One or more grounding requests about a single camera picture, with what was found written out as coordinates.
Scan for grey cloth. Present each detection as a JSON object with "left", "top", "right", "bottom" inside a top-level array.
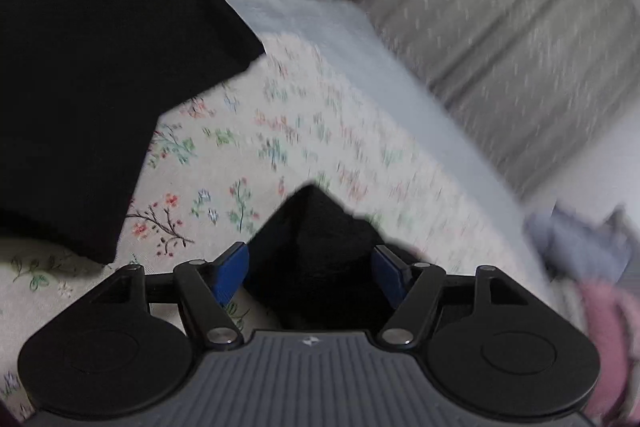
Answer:
[{"left": 604, "top": 203, "right": 636, "bottom": 258}]

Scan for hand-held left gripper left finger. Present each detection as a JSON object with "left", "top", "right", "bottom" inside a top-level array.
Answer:
[{"left": 89, "top": 242, "right": 250, "bottom": 351}]

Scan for light blue bed cover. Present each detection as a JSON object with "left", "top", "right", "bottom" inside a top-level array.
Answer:
[{"left": 225, "top": 0, "right": 541, "bottom": 258}]

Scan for floral bed sheet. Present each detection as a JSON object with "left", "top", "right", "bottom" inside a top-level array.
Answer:
[{"left": 0, "top": 32, "right": 551, "bottom": 423}]

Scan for grey patterned curtain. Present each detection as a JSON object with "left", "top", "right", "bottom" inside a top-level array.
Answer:
[{"left": 365, "top": 0, "right": 640, "bottom": 198}]

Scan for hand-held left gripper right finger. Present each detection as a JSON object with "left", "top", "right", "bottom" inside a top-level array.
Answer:
[{"left": 374, "top": 245, "right": 532, "bottom": 347}]

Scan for blue-grey cloth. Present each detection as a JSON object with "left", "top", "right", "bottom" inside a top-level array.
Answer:
[{"left": 524, "top": 206, "right": 632, "bottom": 282}]

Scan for black pants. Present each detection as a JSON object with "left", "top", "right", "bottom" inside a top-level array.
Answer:
[{"left": 0, "top": 0, "right": 427, "bottom": 331}]

